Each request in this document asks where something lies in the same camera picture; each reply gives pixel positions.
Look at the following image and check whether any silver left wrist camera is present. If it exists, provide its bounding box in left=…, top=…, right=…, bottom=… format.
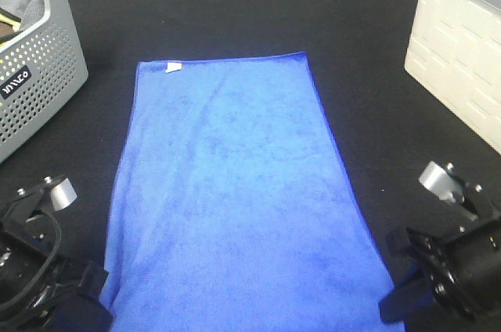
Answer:
left=50, top=178, right=77, bottom=211

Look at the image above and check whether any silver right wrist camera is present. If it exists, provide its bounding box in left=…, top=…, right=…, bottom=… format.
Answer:
left=418, top=161, right=464, bottom=204

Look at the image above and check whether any grey towel in basket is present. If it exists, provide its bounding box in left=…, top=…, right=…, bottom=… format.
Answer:
left=1, top=0, right=45, bottom=31

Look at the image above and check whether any white plastic storage box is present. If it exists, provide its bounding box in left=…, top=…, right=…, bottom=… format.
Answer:
left=404, top=0, right=500, bottom=151

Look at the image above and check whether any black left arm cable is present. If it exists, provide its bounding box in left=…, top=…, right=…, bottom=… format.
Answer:
left=0, top=210, right=63, bottom=313

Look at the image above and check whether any blue microfibre towel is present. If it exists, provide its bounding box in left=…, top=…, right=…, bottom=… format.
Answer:
left=101, top=52, right=404, bottom=331

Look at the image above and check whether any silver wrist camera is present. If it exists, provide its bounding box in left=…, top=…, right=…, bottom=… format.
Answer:
left=50, top=178, right=77, bottom=211
left=418, top=161, right=464, bottom=204

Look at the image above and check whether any grey perforated laundry basket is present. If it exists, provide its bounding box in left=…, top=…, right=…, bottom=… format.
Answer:
left=1, top=0, right=88, bottom=160

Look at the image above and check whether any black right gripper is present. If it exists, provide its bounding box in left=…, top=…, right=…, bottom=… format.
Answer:
left=379, top=186, right=500, bottom=324

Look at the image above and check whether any black tablecloth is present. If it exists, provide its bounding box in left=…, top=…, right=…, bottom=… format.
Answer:
left=1, top=0, right=500, bottom=282

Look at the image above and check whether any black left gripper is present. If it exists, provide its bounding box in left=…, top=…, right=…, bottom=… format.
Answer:
left=1, top=177, right=113, bottom=331

